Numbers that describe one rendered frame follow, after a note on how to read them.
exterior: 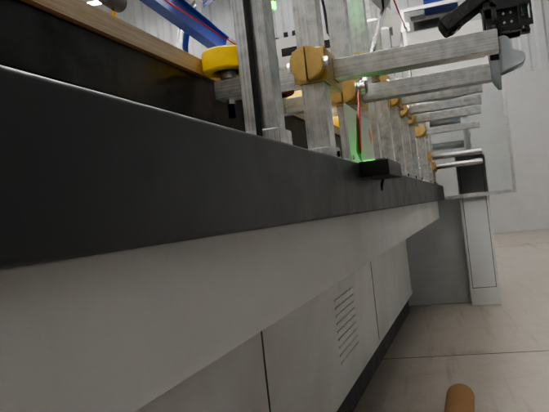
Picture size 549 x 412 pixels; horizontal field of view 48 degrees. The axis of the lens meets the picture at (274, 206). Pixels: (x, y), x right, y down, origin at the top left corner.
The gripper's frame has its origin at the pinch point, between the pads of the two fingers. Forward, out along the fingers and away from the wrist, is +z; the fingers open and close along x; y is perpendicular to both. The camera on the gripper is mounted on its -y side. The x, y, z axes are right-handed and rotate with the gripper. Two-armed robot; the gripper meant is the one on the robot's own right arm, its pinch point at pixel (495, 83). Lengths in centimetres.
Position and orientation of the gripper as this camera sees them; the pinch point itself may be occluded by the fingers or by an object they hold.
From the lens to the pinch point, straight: 120.6
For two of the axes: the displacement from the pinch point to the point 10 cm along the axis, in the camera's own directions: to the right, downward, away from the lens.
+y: 9.4, -1.1, -3.1
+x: 3.1, -0.2, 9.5
